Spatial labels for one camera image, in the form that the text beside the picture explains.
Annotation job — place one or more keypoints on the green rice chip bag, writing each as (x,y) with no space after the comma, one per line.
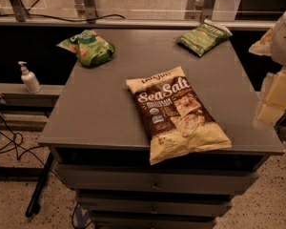
(90,49)

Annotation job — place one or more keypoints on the metal frame post left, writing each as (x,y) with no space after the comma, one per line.
(19,10)

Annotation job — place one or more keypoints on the grey drawer cabinet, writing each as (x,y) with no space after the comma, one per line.
(102,147)

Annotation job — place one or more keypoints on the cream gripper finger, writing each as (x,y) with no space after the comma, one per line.
(271,105)

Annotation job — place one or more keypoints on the green snack bag right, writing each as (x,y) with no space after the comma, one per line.
(205,37)

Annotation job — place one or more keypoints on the white pump bottle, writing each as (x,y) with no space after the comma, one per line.
(29,79)

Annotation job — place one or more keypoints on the sea salt chip bag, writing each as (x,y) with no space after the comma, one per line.
(177,121)

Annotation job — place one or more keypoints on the black table leg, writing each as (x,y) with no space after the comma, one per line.
(34,206)

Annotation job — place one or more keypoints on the metal frame post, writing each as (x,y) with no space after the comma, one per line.
(90,10)
(207,9)
(19,10)

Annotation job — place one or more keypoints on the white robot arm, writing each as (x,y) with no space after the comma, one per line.
(273,43)

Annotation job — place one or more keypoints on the metal frame post middle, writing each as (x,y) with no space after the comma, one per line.
(90,10)

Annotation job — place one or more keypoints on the metal frame post right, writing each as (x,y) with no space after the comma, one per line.
(207,9)

